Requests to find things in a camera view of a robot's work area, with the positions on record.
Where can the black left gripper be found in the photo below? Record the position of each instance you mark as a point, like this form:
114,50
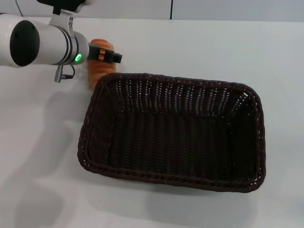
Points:
94,52

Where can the orange striped bread loaf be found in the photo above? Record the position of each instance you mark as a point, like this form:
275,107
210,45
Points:
101,69

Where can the dark brown woven basket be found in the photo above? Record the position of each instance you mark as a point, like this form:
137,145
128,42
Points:
173,133

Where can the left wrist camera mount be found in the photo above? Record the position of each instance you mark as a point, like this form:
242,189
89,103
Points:
64,9

